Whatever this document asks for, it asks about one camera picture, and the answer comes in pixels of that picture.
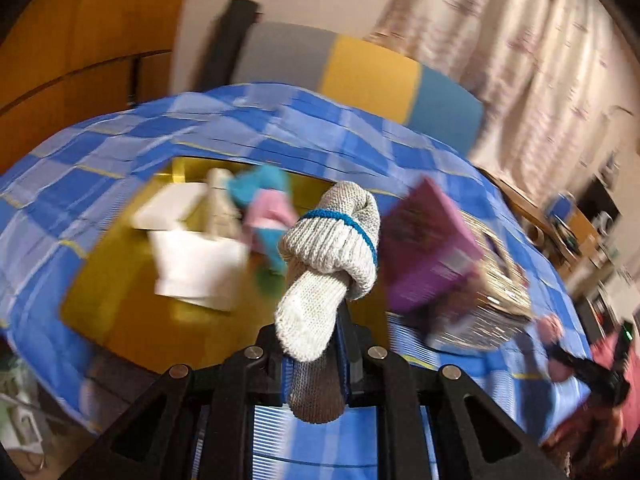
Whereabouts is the gold metal tin box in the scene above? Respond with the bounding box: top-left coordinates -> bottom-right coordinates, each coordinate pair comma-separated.
59,156 -> 396,376

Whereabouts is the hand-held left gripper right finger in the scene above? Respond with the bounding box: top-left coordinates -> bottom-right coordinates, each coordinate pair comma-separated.
336,305 -> 571,480

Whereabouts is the red cloth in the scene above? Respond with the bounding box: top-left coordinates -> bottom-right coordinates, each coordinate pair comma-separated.
542,332 -> 640,468

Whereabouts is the blue folding chair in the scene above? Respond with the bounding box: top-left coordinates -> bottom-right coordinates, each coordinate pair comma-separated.
547,192 -> 576,221

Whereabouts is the purple cardboard box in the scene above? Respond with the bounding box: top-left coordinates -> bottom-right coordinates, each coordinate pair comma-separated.
382,175 -> 485,313

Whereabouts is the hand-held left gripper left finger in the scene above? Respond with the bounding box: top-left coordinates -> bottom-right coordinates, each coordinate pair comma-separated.
65,326 -> 297,480

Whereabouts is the silver ornate tissue box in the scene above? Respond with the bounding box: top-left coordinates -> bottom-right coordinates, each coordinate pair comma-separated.
425,212 -> 535,352

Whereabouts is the grey yellow blue chair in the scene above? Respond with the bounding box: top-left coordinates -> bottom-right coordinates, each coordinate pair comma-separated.
232,21 -> 485,143

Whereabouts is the white knit sock blue band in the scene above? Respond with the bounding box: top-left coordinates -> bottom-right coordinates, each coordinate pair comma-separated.
274,181 -> 381,423

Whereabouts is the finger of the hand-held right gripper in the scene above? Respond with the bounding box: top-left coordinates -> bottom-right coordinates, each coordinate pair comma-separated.
550,342 -> 608,386

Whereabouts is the blue plaid tablecloth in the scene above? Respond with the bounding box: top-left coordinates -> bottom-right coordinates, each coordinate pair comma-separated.
0,82 -> 593,480

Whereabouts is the pink and teal sock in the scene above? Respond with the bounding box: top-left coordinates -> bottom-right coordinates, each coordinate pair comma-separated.
242,189 -> 298,291

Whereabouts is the wooden side desk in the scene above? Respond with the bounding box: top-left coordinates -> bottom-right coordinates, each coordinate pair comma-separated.
480,167 -> 621,281

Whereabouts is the beige sock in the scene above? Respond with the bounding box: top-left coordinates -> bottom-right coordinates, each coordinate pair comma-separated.
206,167 -> 242,241

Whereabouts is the clear plastic bag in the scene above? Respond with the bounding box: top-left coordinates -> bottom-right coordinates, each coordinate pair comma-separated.
0,350 -> 51,471

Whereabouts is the wooden wardrobe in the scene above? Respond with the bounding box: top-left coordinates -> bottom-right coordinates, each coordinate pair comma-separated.
0,0 -> 196,171

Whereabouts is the black rolled mat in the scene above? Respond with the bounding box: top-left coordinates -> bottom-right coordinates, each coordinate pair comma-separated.
192,0 -> 263,92

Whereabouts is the printed cream curtain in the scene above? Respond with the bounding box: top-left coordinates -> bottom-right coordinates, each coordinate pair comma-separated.
365,0 -> 636,201

